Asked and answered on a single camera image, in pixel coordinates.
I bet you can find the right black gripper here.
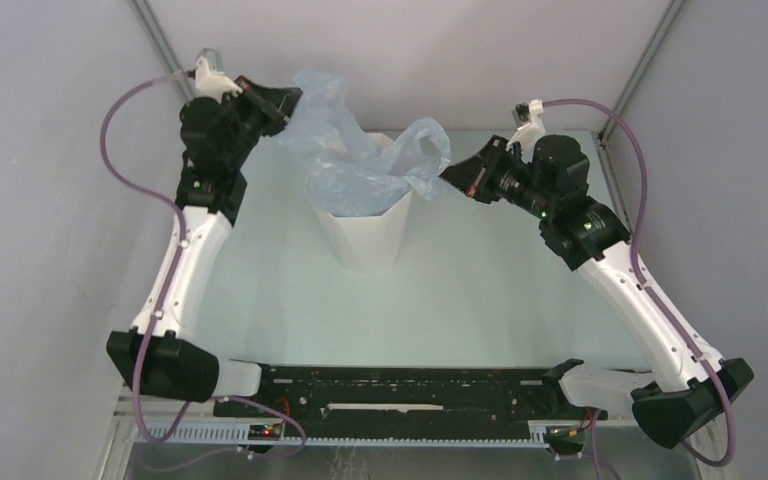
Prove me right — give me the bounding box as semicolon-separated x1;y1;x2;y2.
438;135;555;220

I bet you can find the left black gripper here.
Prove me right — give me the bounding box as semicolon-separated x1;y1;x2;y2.
223;76;304;170

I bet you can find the blue plastic trash bag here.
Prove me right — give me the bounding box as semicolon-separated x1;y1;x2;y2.
276;69;451;217

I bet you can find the white translucent trash bin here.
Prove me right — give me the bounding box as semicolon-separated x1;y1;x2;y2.
304;132;415;276

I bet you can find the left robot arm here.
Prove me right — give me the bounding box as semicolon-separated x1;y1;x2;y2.
106;76;303;417

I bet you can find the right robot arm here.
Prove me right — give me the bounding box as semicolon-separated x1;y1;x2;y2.
441;135;754;449

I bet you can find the small lit circuit board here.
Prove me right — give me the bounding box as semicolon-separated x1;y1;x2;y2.
247;424;283;441

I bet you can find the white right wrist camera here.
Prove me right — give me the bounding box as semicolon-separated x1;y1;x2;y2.
507;99;546;153

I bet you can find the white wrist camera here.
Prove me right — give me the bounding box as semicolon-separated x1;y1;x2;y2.
194;48;243;102
507;99;546;153

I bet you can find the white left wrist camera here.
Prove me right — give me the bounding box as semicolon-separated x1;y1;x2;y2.
194;48;243;102

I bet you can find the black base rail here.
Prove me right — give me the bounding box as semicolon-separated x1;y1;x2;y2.
213;365;594;439

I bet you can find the white slotted cable duct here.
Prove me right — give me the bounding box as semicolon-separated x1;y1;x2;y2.
167;422;561;448

